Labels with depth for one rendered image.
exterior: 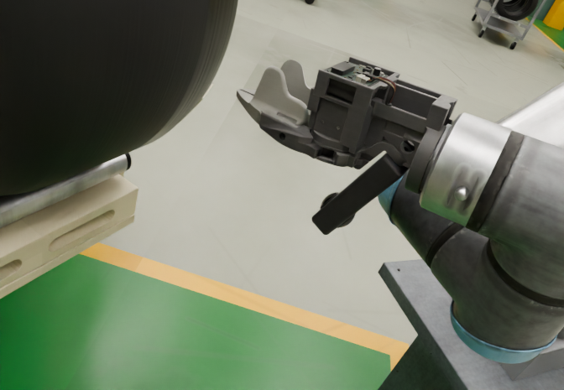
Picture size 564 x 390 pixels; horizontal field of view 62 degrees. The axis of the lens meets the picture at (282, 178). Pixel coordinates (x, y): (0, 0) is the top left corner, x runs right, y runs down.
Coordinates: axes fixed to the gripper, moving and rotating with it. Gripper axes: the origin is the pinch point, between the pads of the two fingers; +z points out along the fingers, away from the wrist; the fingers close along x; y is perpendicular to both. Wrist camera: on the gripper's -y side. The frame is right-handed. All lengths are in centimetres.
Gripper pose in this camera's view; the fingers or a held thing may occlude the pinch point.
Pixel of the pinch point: (248, 102)
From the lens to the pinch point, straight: 50.7
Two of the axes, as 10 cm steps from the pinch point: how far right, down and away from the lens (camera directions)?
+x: -5.1, 3.6, -7.8
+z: -8.4, -4.0, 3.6
